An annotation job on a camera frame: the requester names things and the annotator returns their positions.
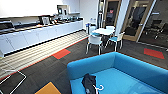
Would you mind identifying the white cafe table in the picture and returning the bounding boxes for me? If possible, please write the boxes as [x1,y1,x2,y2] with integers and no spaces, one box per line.
[92,27,116,36]

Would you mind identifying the white cafe chair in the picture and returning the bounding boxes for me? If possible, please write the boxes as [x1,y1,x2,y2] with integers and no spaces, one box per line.
[85,34,105,56]
[104,24,116,32]

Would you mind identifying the white chair teal seat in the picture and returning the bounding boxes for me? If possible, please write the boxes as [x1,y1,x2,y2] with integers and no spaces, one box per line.
[105,31,126,52]
[89,26,101,37]

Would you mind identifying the white clothes hanger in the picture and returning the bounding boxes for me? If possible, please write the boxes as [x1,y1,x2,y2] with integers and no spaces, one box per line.
[92,83,105,93]

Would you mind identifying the white kitchen counter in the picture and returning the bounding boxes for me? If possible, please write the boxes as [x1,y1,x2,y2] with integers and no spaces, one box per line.
[0,19,84,58]

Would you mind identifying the white upper wall cabinets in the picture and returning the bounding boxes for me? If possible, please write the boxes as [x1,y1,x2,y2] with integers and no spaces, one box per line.
[0,0,81,18]

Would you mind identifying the blue waste bin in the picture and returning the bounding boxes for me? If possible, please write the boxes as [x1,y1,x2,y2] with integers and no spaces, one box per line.
[84,21,97,34]

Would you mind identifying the black garment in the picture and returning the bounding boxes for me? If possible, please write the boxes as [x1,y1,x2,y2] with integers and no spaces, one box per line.
[81,72,99,94]

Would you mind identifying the small dark countertop appliance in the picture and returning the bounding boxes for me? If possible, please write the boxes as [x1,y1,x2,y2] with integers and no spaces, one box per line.
[39,14,51,26]

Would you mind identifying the black office chair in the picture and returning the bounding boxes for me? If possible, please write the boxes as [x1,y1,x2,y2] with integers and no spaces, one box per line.
[146,19,168,40]

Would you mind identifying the black microwave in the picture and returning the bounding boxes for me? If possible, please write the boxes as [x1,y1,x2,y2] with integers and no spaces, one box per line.
[0,20,15,32]

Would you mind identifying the blue sofa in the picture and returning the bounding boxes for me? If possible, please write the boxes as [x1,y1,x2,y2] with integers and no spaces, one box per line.
[66,51,168,94]

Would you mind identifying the black coffee machine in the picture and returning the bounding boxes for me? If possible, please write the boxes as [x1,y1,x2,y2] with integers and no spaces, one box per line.
[56,4,68,16]

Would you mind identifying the wooden framed glass door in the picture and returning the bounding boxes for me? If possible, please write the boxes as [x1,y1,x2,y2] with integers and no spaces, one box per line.
[121,0,157,43]
[102,0,123,30]

